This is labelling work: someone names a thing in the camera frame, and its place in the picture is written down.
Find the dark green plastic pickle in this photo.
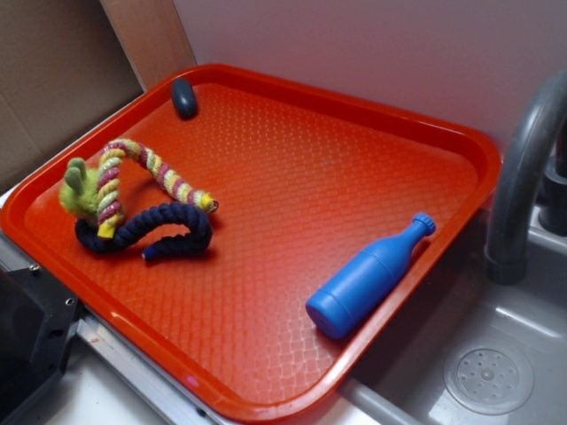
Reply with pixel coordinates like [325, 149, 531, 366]
[171, 78, 198, 120]

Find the red plastic tray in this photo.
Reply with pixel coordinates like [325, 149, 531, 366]
[1, 65, 501, 423]

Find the blue plastic toy bottle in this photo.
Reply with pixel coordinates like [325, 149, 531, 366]
[306, 212, 436, 339]

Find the green plush toy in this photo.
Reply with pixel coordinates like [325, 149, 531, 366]
[59, 158, 98, 224]

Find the wooden board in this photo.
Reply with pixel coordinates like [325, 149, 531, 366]
[101, 0, 197, 91]

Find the grey toy sink basin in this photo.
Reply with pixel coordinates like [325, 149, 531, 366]
[340, 213, 566, 424]

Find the grey toy faucet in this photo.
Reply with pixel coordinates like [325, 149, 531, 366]
[485, 70, 566, 285]

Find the brown cardboard panel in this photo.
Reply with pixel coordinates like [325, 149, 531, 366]
[1, 1, 142, 191]

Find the navy blue rope toy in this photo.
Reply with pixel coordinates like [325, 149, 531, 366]
[74, 202, 214, 262]

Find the multicolour rope toy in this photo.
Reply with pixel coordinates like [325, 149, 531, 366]
[97, 139, 219, 241]

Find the aluminium rail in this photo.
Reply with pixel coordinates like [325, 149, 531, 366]
[1, 236, 217, 424]

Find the black metal bracket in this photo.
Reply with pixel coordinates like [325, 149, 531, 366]
[1, 264, 81, 424]

